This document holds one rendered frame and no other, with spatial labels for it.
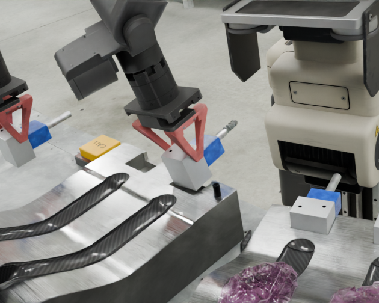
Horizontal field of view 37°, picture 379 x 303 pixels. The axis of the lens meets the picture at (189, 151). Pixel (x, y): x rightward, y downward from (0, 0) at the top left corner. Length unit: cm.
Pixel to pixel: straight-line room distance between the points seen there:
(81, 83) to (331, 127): 56
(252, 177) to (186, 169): 164
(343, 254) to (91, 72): 38
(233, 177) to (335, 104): 135
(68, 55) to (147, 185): 25
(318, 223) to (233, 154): 185
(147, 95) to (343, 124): 48
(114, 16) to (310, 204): 35
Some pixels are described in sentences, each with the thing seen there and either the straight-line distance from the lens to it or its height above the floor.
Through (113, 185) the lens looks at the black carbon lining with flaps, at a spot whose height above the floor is 88.
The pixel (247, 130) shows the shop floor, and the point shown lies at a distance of 276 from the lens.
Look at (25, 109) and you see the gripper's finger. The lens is 93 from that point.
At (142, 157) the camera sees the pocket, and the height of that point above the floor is 88.
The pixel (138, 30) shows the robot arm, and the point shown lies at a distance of 65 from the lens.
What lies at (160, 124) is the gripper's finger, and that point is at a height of 101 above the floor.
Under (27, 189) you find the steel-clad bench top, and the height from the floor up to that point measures 80.
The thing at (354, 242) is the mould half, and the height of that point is 86.
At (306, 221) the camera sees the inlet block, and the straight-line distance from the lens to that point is 76.
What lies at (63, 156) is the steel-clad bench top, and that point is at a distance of 118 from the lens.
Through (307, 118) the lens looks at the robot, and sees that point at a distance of 113.
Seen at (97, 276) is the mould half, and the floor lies 89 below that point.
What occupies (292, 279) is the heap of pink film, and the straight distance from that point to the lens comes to 66.
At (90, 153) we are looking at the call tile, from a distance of 108.
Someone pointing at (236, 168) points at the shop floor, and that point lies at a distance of 249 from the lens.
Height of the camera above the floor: 134
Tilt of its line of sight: 30 degrees down
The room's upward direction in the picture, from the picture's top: 11 degrees counter-clockwise
